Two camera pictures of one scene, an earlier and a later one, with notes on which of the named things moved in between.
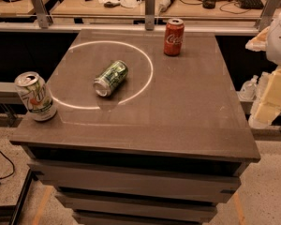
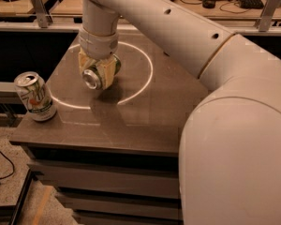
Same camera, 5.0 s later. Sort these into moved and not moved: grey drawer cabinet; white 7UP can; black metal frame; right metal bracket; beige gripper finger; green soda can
Moved: green soda can; beige gripper finger
Not moved: white 7UP can; right metal bracket; grey drawer cabinet; black metal frame
